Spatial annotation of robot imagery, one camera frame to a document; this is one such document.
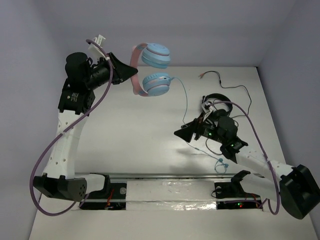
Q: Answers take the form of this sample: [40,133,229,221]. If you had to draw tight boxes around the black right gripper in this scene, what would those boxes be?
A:
[174,112,226,144]

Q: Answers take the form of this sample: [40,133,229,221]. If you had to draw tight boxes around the pink blue cat-ear headphones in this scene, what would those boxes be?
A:
[130,42,171,98]

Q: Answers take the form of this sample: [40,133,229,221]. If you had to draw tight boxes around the light blue headphone cable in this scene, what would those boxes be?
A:
[169,76,230,174]

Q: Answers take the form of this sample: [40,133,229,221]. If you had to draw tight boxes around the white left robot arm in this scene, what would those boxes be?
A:
[32,52,138,202]

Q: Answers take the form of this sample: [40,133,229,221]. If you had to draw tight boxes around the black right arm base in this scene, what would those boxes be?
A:
[211,170,262,210]

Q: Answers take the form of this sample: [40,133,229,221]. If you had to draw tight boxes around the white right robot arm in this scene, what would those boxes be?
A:
[174,116,320,220]

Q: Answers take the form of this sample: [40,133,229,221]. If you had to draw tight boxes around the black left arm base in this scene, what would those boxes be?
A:
[78,175,127,211]

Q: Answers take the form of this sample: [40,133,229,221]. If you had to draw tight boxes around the black headset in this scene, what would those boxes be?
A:
[199,93,235,121]

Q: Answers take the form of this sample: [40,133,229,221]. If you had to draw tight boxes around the white foil-taped cover panel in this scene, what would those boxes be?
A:
[125,180,217,211]

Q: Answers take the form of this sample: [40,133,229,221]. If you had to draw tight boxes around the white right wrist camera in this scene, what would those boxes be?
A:
[201,101,214,122]

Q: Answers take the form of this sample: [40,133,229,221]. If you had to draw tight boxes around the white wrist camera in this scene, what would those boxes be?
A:
[201,101,214,122]
[88,34,106,59]

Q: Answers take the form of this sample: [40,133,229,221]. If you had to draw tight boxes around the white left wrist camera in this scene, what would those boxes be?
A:
[88,34,106,59]

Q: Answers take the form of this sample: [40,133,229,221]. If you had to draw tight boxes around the black headset cable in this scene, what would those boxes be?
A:
[199,70,253,157]

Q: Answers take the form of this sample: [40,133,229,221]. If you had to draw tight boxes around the aluminium front rail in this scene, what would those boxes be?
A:
[74,171,263,181]

